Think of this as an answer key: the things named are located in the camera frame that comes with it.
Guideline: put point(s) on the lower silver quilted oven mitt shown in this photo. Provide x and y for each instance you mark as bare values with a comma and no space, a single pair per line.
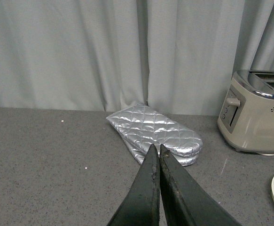
139,156

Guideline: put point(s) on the grey curtain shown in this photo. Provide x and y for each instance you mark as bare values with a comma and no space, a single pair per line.
177,56

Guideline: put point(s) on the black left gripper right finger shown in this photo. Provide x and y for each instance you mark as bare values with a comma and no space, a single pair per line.
185,202

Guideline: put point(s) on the silver quilted oven mitt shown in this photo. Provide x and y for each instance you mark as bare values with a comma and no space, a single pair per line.
142,126
139,156

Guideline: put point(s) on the upper silver quilted oven mitt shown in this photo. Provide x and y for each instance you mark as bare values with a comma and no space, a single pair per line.
142,126

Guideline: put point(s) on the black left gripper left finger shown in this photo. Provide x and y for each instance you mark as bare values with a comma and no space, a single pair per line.
142,204

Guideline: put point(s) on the beige toaster lever knob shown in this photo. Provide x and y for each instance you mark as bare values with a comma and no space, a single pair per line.
233,102

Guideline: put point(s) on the beige two-slot toaster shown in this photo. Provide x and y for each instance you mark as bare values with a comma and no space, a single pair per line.
250,127

